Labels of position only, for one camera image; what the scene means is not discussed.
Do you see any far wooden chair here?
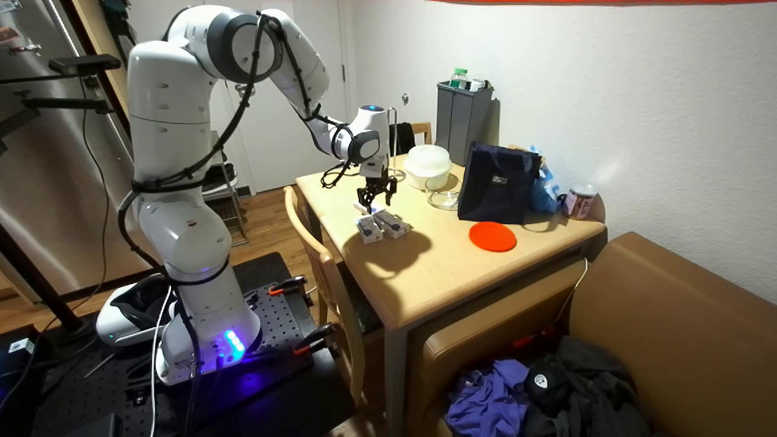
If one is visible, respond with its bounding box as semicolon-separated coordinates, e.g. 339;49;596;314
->
396;122;429;155

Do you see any white lidded bowl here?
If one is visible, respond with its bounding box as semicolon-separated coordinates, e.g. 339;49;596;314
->
403;145;451;193

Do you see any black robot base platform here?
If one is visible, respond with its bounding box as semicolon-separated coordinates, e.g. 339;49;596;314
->
0;253;355;437

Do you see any clear glass bowl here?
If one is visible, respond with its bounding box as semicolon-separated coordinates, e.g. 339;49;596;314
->
428;190;459;211

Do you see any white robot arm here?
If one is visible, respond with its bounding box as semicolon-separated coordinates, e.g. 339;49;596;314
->
125;6;396;386

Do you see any wooden table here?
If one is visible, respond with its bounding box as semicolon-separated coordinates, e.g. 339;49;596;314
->
295;172;604;437

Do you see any green plastic bottle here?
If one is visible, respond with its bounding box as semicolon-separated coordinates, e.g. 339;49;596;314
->
448;68;469;89

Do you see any wooden chair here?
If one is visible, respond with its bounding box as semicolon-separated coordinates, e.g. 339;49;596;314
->
283;188;366;405
396;122;429;155

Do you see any orange handled clamp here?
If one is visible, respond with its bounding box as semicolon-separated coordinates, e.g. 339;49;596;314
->
266;275;306;297

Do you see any orange round disc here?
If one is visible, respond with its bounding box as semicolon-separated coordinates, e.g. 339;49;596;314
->
469;222;516;253

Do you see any near wooden chair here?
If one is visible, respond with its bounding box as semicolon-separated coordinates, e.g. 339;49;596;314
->
283;188;366;405

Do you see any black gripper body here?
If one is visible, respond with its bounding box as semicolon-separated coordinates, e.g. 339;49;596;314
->
357;177;396;204

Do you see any dark navy bag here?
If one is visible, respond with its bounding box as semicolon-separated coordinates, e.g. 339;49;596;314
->
456;143;541;223

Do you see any clothes pile on armchair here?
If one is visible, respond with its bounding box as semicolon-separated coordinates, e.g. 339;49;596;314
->
445;337;653;437

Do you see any brown armchair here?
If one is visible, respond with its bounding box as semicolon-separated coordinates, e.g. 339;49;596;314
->
400;233;777;437

